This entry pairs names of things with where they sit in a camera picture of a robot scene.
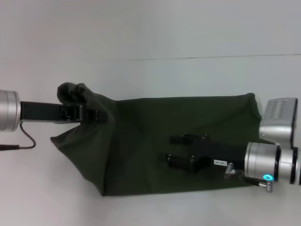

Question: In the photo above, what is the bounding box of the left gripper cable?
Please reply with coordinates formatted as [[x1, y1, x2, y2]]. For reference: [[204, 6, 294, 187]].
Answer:
[[0, 121, 36, 151]]

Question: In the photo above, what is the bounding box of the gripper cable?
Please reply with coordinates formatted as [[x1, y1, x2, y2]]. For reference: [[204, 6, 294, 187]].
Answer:
[[0, 121, 36, 151], [224, 173, 275, 193]]

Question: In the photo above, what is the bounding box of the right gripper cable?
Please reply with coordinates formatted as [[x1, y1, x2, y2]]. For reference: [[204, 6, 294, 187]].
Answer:
[[224, 173, 275, 193]]

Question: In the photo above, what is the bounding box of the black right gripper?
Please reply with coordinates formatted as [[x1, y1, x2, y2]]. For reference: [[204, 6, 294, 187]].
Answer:
[[166, 133, 247, 175]]

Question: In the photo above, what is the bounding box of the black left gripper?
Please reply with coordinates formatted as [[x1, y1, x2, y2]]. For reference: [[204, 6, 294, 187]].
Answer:
[[20, 100, 109, 125]]

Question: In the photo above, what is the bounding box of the dark green FREE t-shirt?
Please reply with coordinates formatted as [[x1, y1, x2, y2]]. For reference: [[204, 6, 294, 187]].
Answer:
[[50, 82, 263, 196]]

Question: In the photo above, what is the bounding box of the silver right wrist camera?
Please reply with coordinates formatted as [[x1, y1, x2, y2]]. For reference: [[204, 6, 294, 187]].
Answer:
[[258, 97, 299, 148]]

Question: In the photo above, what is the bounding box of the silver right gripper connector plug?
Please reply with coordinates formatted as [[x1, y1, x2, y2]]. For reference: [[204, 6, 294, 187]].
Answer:
[[224, 162, 235, 175]]

